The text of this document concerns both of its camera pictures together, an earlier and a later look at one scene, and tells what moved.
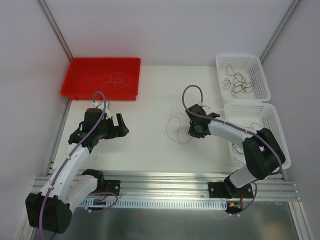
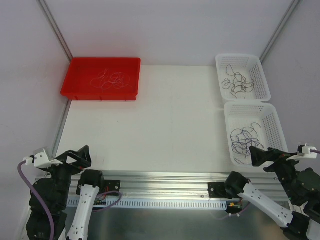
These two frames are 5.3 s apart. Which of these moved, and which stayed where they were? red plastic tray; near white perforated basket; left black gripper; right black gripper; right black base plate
Moved: left black gripper; right black gripper
Stayed: red plastic tray; near white perforated basket; right black base plate
